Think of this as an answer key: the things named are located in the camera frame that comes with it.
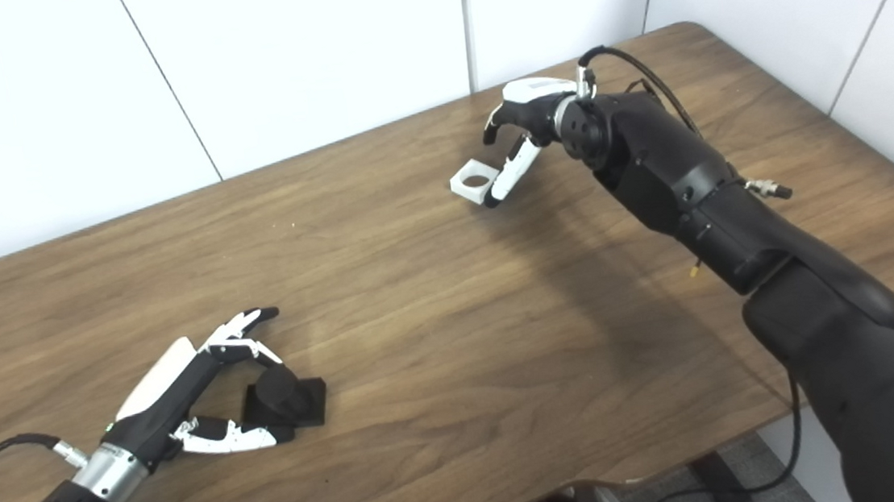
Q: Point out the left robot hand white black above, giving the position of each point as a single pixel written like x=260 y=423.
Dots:
x=155 y=382

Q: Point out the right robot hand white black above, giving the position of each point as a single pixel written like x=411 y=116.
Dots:
x=536 y=110

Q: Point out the white square piece with hole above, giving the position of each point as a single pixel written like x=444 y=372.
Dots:
x=468 y=192

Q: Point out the black peg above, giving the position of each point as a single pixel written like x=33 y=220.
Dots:
x=277 y=395

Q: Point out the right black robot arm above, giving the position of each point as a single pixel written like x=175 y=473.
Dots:
x=666 y=167

